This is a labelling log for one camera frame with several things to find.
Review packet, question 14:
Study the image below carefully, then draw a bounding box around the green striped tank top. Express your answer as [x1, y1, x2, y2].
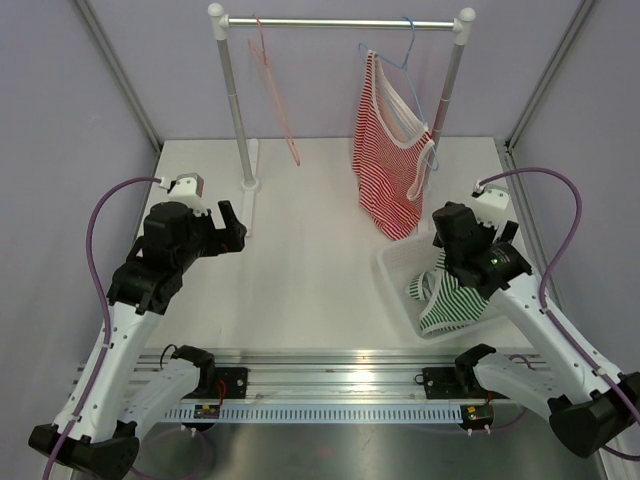
[405, 250, 489, 338]

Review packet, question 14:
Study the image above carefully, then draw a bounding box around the red striped tank top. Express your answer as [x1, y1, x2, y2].
[352, 50, 435, 240]

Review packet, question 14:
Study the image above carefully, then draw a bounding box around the pink wire hanger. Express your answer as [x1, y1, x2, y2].
[247, 13, 301, 166]

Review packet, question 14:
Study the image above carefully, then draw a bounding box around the blue wire hanger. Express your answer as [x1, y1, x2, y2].
[357, 16, 440, 173]

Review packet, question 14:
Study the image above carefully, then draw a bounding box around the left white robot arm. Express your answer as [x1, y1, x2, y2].
[28, 200, 247, 479]

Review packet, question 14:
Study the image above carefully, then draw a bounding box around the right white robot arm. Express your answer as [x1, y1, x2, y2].
[432, 202, 639, 458]

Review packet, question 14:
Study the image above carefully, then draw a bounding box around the white plastic basket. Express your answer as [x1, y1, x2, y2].
[374, 230, 507, 345]

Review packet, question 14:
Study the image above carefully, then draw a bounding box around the white and silver clothes rack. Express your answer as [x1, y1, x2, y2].
[208, 3, 476, 230]

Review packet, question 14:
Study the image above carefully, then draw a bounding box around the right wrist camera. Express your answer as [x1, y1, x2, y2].
[471, 183, 510, 228]

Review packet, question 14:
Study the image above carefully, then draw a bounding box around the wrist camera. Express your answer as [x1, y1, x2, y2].
[471, 183, 510, 228]
[159, 173, 207, 216]

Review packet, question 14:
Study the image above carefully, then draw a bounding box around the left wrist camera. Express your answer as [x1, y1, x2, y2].
[159, 173, 207, 216]

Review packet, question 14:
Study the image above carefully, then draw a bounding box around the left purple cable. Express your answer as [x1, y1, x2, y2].
[39, 175, 164, 480]

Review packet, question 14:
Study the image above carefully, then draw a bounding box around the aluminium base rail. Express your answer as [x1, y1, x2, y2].
[67, 347, 614, 409]

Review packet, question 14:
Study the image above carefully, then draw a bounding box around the white slotted cable duct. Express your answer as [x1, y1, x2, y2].
[162, 404, 462, 424]

